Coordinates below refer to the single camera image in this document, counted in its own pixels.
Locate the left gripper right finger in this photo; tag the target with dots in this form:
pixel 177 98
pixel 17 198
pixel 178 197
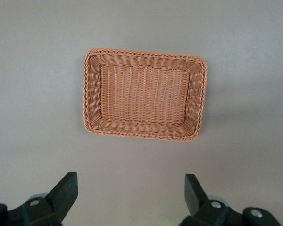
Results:
pixel 198 200

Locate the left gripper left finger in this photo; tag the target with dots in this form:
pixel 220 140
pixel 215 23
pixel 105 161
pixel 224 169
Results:
pixel 59 197

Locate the brown wicker basket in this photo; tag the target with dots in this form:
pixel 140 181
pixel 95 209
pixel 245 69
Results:
pixel 143 99

